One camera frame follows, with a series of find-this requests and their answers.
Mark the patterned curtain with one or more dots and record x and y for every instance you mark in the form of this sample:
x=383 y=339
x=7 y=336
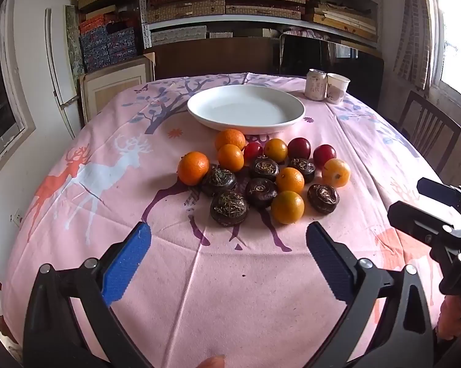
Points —
x=419 y=42

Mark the small red cherry tomato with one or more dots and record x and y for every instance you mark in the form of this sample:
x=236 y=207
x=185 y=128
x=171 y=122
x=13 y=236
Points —
x=252 y=151

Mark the white paper cup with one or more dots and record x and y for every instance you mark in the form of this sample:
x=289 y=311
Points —
x=337 y=86

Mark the dark wooden board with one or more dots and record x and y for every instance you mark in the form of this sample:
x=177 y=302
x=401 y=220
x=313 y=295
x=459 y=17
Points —
x=217 y=56

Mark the wall socket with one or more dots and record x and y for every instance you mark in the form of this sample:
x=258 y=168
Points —
x=17 y=218

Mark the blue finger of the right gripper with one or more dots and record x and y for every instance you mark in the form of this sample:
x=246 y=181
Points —
x=442 y=193
x=419 y=224

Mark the stack of blue patterned boxes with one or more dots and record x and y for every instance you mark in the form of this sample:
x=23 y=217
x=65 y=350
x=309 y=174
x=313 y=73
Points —
x=101 y=49

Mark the pink deer print tablecloth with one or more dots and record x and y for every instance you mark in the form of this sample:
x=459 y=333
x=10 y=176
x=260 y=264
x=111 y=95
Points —
x=226 y=274

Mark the dark wooden chair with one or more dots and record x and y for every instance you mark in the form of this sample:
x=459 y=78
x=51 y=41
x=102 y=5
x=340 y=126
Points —
x=430 y=125

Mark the pale yellow orange fruit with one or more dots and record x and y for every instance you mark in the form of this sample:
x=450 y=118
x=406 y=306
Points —
x=336 y=173

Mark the white framed window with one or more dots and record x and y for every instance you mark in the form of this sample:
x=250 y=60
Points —
x=16 y=121

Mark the white oval plate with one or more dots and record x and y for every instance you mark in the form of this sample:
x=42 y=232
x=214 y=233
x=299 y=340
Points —
x=253 y=110

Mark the framed picture leaning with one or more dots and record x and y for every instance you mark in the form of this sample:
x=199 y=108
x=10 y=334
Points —
x=100 y=86

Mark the black panel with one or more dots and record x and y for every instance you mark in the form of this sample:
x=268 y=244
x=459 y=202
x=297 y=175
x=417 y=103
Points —
x=299 y=54

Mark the large orange tangerine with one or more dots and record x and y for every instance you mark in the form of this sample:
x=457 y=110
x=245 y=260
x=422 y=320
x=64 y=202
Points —
x=192 y=168

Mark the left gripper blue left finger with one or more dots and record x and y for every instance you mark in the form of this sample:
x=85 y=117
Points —
x=124 y=262

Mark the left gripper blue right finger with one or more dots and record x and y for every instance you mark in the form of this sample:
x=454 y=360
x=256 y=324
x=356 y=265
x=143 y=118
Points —
x=338 y=274

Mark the person's left hand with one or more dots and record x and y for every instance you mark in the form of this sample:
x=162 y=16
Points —
x=217 y=361

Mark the pear drink can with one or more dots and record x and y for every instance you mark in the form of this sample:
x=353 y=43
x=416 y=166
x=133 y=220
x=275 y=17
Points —
x=315 y=85

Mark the person's right hand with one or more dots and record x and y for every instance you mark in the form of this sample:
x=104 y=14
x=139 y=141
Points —
x=449 y=324

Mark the white metal shelving unit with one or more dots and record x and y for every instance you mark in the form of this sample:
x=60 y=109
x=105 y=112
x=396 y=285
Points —
x=357 y=21

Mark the dark red plum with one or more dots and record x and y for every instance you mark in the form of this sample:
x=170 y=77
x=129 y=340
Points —
x=299 y=148
x=323 y=154

